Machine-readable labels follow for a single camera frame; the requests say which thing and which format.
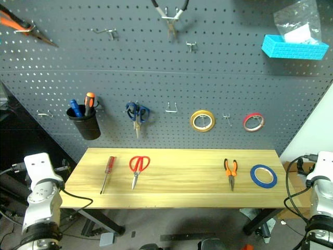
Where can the black cup holder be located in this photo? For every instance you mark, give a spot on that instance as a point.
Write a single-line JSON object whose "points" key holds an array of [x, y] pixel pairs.
{"points": [[87, 126]]}

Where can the small orange floor object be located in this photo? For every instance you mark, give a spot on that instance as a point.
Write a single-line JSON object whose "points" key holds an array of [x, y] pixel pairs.
{"points": [[247, 247]]}

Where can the yellow tape roll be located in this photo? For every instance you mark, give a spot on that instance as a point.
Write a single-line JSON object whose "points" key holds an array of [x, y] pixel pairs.
{"points": [[193, 125]]}

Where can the wide metal loop hook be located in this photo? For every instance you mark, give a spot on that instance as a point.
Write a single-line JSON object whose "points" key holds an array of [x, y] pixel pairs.
{"points": [[171, 110]]}

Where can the small orange black pliers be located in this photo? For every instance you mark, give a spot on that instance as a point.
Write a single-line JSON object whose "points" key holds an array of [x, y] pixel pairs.
{"points": [[230, 172]]}

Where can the long metal pegboard hook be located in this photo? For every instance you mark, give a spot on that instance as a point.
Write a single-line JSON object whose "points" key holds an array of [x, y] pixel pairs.
{"points": [[104, 31]]}

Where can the small metal pegboard hook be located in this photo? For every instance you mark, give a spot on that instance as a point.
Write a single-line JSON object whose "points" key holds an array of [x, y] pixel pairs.
{"points": [[227, 117], [191, 46]]}

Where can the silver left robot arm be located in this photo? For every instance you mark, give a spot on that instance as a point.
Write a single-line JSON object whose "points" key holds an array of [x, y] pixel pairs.
{"points": [[41, 198]]}

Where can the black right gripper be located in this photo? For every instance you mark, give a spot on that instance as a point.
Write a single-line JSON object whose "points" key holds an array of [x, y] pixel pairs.
{"points": [[301, 166]]}

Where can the clear plastic bag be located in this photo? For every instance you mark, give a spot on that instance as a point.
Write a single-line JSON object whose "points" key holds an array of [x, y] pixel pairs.
{"points": [[296, 23]]}

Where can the large orange long-nose pliers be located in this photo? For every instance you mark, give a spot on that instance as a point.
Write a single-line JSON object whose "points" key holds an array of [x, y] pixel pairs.
{"points": [[14, 22]]}

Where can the grey metal pegboard wall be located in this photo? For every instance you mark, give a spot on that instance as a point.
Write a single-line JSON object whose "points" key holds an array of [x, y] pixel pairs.
{"points": [[166, 83]]}

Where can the blue plastic bin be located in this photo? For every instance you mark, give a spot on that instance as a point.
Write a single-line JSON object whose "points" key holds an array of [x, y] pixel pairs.
{"points": [[294, 49]]}

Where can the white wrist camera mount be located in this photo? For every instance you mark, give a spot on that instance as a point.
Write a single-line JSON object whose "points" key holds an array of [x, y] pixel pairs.
{"points": [[323, 164], [37, 164]]}

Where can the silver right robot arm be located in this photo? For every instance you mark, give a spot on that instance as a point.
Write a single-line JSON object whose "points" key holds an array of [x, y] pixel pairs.
{"points": [[322, 194]]}

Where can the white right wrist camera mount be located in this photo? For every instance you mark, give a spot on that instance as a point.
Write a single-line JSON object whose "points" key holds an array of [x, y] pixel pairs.
{"points": [[323, 164]]}

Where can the dark rounded shape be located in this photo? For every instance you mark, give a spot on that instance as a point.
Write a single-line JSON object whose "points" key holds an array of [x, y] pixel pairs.
{"points": [[151, 247], [210, 244]]}

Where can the red tape roll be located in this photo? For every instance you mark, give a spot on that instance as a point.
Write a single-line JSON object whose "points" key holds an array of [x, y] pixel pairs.
{"points": [[247, 122]]}

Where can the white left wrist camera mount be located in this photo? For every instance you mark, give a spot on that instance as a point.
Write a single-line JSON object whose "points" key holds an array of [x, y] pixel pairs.
{"points": [[37, 164]]}

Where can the small grey floor box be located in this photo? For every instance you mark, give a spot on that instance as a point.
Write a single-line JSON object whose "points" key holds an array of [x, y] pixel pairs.
{"points": [[106, 239]]}

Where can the blue tape roll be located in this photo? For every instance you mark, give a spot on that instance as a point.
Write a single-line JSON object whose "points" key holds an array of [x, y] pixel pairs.
{"points": [[253, 179]]}

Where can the black table leg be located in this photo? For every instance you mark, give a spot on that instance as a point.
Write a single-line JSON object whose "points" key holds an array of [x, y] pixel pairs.
{"points": [[261, 220], [104, 221]]}

